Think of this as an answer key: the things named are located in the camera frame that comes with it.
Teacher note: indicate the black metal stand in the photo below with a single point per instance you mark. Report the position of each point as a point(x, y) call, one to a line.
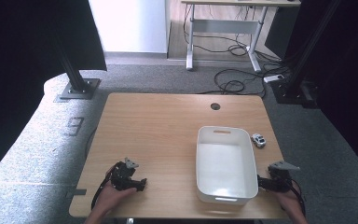
point(76, 77)
point(295, 77)

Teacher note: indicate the white power strip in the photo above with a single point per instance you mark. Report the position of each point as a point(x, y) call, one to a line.
point(273, 78)

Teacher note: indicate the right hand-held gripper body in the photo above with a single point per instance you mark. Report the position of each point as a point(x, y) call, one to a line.
point(281, 180)

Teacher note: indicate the person's right hand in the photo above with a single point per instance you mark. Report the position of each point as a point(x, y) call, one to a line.
point(287, 200)

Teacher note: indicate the white toy car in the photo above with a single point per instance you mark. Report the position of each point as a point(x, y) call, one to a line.
point(258, 140)

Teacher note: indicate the dark curtain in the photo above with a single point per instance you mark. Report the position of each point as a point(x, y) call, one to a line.
point(351, 77)
point(28, 62)

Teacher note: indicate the person's left hand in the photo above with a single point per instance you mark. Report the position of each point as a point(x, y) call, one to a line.
point(113, 197)

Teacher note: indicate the white plastic basket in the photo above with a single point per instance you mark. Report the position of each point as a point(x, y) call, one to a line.
point(223, 165)

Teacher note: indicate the white wall panel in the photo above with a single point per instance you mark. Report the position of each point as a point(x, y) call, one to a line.
point(130, 25)

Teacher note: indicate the white-legged wooden desk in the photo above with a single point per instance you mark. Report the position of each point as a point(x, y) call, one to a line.
point(227, 26)

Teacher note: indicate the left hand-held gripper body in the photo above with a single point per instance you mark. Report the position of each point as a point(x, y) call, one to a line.
point(122, 177)

